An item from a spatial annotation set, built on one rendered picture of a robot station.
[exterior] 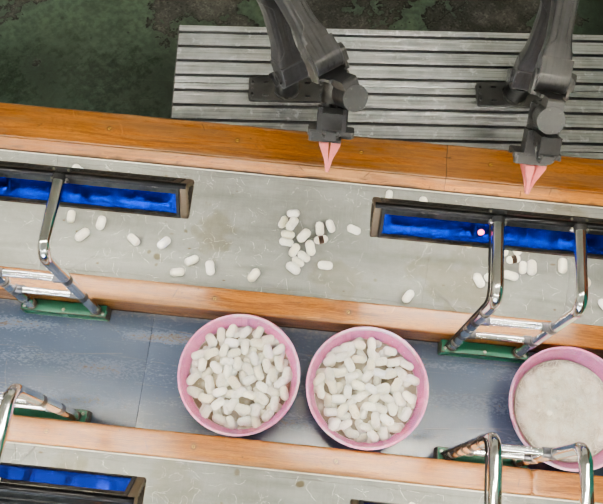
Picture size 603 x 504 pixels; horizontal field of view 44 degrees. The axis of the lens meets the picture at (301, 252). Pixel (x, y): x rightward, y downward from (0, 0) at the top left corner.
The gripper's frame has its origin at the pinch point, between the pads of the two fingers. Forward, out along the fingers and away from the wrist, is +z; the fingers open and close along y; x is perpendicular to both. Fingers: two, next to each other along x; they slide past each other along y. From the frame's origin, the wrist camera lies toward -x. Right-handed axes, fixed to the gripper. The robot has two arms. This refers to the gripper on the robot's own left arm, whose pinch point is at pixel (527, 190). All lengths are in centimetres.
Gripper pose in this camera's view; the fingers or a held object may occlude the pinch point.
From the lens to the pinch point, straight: 175.0
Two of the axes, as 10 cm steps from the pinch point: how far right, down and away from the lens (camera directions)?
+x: 0.5, -3.6, 9.3
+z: -0.8, 9.3, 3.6
